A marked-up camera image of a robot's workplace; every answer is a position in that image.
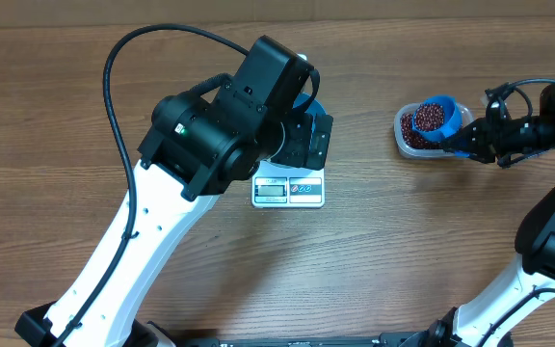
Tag blue measuring scoop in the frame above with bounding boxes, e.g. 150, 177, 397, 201
410, 94, 463, 154

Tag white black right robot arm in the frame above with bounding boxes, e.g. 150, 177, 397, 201
403, 78, 555, 346

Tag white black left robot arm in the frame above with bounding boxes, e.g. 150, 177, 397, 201
14, 36, 332, 346

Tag teal plastic bowl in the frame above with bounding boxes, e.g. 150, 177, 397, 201
293, 93, 327, 116

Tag white digital kitchen scale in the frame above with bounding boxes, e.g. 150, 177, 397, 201
251, 161, 326, 208

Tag red adzuki beans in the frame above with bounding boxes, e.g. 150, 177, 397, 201
400, 114, 440, 149

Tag clear plastic container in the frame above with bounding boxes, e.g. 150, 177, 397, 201
393, 103, 456, 160

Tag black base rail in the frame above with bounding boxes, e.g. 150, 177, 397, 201
146, 320, 515, 347

